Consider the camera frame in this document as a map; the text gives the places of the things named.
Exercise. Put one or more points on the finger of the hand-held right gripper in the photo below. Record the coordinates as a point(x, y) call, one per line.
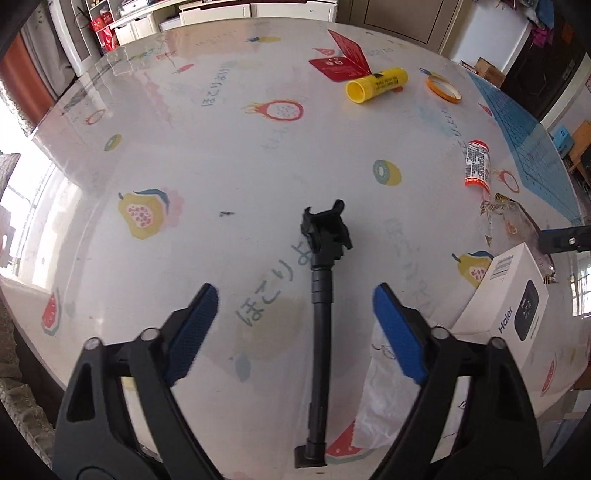
point(565, 240)

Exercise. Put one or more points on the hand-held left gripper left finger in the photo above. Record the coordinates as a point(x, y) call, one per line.
point(191, 332)

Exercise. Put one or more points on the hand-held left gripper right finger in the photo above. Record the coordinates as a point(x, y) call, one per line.
point(401, 332)

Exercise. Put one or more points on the black telescopic rod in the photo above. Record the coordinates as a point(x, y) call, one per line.
point(321, 323)

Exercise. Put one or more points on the clear snack wrapper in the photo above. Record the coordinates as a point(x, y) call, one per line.
point(512, 221)

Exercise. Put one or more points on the crumpled white plastic bag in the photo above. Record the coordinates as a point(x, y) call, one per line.
point(401, 406)

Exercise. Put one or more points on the white product box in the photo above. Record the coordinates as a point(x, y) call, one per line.
point(503, 304)

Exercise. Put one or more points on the blue plastic stool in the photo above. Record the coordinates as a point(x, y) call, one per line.
point(562, 138)

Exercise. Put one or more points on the blue grid cutting mat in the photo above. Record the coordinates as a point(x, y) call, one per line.
point(526, 138)

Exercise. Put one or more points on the small red white bottle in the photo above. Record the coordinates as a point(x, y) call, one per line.
point(477, 166)

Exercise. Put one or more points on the large cardboard box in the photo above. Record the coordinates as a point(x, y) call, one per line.
point(489, 71)

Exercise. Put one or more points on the orange tape roll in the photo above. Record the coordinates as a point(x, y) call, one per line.
point(434, 85)

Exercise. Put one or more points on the yellow tube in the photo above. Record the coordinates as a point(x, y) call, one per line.
point(376, 85)

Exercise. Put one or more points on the red card packet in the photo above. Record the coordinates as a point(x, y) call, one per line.
point(344, 62)

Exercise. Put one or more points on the brown wooden door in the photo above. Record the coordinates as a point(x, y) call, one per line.
point(397, 16)

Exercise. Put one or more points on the orange curtain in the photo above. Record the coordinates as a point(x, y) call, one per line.
point(23, 78)

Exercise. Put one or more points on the stack of red boxes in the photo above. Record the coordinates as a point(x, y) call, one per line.
point(101, 30)

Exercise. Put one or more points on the white standing air conditioner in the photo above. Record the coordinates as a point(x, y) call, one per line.
point(69, 37)

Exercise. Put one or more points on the cream TV cabinet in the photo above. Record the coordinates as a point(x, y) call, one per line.
point(221, 14)

